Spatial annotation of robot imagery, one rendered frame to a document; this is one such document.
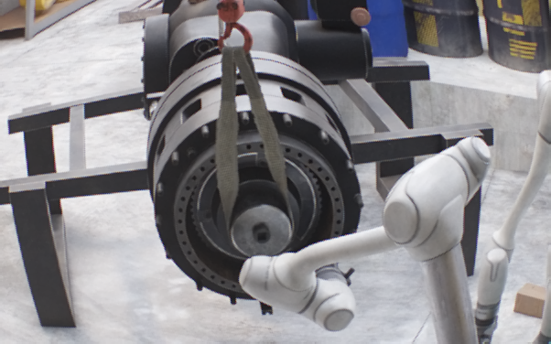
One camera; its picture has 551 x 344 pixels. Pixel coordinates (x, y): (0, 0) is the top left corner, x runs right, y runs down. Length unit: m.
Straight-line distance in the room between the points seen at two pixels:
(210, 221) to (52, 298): 1.27
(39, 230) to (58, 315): 0.40
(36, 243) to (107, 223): 1.22
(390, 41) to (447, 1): 0.52
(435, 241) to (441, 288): 0.11
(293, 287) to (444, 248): 0.53
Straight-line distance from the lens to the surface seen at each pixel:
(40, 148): 4.80
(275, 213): 2.68
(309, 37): 4.12
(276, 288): 2.45
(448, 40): 5.78
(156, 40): 4.02
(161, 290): 4.30
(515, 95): 5.21
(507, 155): 5.33
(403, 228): 1.98
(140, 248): 4.69
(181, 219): 2.73
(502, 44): 5.73
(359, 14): 4.11
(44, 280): 3.88
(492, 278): 2.68
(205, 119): 2.74
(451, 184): 2.03
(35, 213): 3.76
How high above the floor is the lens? 1.95
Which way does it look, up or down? 21 degrees down
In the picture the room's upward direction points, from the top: 4 degrees counter-clockwise
